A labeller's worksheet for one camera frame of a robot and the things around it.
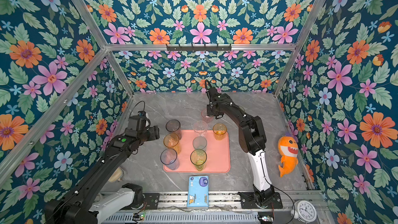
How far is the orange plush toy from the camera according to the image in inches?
32.2

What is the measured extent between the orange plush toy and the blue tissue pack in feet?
1.31

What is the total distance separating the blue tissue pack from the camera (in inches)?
27.6
